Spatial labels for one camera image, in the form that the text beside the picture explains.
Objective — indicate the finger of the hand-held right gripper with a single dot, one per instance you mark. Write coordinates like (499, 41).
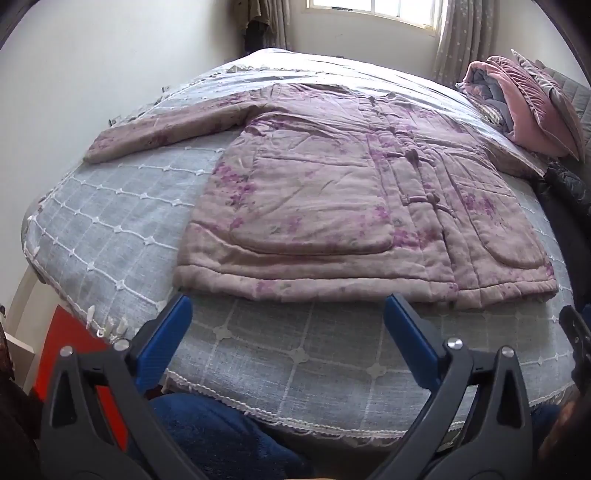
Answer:
(579, 341)

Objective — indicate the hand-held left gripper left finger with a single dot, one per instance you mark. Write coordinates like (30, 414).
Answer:
(168, 334)

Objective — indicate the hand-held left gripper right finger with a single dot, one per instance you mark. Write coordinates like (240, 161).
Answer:
(411, 344)

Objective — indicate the floral padded jacket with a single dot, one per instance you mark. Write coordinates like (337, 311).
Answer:
(332, 203)

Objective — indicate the hanging dark clothes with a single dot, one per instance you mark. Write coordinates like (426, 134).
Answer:
(256, 23)

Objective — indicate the red box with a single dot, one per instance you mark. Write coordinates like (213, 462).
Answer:
(64, 332)

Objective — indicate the grey checked bedspread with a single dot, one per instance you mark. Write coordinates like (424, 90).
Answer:
(277, 369)

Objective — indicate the person's legs in blue pants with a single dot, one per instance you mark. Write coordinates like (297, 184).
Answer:
(221, 438)

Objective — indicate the black puffer jacket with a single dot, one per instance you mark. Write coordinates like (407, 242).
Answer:
(570, 198)

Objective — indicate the white bedside cabinet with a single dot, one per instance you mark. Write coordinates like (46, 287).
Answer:
(16, 357)

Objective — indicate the pink folded quilt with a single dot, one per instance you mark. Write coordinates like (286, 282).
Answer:
(519, 115)

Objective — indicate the checked folded blanket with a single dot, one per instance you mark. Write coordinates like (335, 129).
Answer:
(487, 110)

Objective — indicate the pink and grey velvet pillow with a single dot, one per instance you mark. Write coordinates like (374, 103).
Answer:
(554, 97)

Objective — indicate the grey quilted headboard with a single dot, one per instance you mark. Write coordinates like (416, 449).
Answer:
(577, 92)

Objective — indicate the grey patterned curtain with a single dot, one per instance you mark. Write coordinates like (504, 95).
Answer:
(279, 23)
(464, 41)

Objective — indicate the window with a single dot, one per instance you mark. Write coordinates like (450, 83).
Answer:
(374, 11)

